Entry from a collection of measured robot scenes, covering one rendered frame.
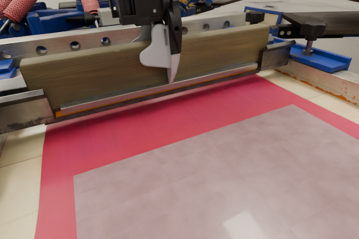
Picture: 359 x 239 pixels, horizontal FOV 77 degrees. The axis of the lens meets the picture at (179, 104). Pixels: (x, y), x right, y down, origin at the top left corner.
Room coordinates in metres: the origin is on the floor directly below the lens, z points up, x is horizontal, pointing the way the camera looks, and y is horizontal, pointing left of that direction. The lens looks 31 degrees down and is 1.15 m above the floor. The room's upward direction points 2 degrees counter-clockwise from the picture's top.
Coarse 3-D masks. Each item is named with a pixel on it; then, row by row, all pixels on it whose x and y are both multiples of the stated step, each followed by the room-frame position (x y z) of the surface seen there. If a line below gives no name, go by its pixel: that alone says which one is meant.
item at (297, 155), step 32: (192, 96) 0.36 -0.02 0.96; (224, 96) 0.35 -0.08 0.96; (256, 96) 0.35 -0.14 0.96; (288, 96) 0.34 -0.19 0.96; (224, 128) 0.26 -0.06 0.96; (256, 128) 0.26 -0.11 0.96; (288, 128) 0.25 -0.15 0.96; (320, 128) 0.25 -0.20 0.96; (352, 128) 0.25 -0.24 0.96; (256, 160) 0.19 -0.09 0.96; (288, 160) 0.19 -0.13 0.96; (320, 160) 0.19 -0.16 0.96; (352, 160) 0.19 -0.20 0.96; (288, 192) 0.15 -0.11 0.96; (320, 192) 0.15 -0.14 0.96; (352, 192) 0.14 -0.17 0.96; (288, 224) 0.11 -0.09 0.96; (320, 224) 0.11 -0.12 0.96; (352, 224) 0.11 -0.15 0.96
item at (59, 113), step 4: (244, 72) 0.42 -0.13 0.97; (224, 76) 0.40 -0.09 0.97; (208, 80) 0.39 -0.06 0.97; (192, 84) 0.37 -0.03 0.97; (176, 88) 0.36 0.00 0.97; (156, 92) 0.35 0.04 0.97; (144, 96) 0.34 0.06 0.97; (124, 100) 0.32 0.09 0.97; (108, 104) 0.31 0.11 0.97; (92, 108) 0.30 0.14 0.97; (56, 112) 0.28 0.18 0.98; (60, 112) 0.29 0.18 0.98; (76, 112) 0.29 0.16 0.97; (56, 116) 0.28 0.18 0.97
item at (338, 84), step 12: (288, 60) 0.44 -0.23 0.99; (288, 72) 0.43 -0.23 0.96; (300, 72) 0.41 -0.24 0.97; (312, 72) 0.38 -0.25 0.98; (324, 72) 0.36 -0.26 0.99; (336, 72) 0.36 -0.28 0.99; (348, 72) 0.36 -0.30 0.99; (312, 84) 0.38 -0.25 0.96; (324, 84) 0.36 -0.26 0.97; (336, 84) 0.34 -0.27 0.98; (348, 84) 0.32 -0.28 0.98; (336, 96) 0.34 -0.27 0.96; (348, 96) 0.32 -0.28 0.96; (0, 144) 0.23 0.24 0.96; (0, 156) 0.22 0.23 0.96
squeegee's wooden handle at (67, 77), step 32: (224, 32) 0.39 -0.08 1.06; (256, 32) 0.42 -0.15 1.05; (32, 64) 0.27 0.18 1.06; (64, 64) 0.29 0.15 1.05; (96, 64) 0.30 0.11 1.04; (128, 64) 0.32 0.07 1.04; (192, 64) 0.36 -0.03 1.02; (224, 64) 0.39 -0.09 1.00; (64, 96) 0.28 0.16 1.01; (96, 96) 0.30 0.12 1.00
